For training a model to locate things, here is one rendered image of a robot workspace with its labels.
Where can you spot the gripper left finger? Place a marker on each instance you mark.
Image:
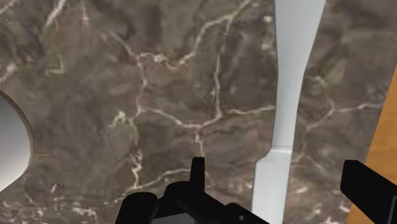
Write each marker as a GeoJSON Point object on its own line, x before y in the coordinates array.
{"type": "Point", "coordinates": [198, 201]}

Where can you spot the white long flat utensil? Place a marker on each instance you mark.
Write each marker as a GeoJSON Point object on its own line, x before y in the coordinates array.
{"type": "Point", "coordinates": [288, 77]}

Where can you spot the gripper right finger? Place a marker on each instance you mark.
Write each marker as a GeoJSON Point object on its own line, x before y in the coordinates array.
{"type": "Point", "coordinates": [366, 192]}

